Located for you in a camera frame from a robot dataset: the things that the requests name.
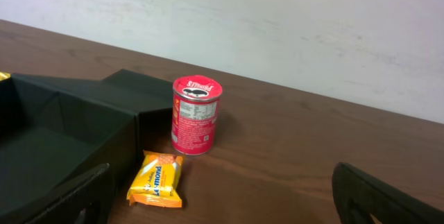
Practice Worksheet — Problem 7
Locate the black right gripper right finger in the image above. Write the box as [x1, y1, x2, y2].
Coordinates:
[332, 162, 443, 224]

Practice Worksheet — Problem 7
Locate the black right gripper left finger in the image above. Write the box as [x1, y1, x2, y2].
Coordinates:
[0, 162, 112, 224]

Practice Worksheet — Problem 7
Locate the yellow Lemond biscuit packet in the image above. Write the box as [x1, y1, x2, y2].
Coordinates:
[126, 150, 184, 208]

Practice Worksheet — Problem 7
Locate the red Pringles can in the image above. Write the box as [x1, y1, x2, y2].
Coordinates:
[171, 75, 223, 155]

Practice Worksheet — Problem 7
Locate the small yellow snack packet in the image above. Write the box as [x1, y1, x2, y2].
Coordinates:
[0, 72, 10, 80]

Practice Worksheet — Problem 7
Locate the black open gift box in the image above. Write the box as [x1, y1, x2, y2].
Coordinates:
[1, 70, 172, 214]

